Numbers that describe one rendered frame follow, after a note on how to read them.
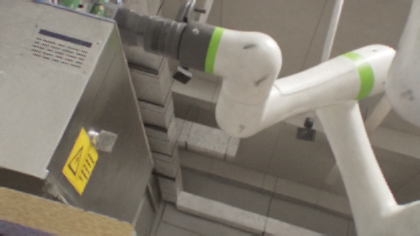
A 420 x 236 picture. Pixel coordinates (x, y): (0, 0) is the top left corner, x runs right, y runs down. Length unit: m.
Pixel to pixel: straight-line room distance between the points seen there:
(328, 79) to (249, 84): 0.27
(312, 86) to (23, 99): 0.67
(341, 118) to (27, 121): 0.95
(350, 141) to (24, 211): 1.07
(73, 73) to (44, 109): 0.06
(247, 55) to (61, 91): 0.40
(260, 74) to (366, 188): 0.58
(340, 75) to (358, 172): 0.33
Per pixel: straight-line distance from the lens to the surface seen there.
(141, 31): 1.00
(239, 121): 1.02
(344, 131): 1.42
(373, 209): 1.43
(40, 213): 0.48
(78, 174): 0.73
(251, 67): 0.95
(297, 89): 1.12
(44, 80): 0.67
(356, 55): 1.27
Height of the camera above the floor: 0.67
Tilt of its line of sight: 24 degrees up
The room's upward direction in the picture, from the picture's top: 19 degrees clockwise
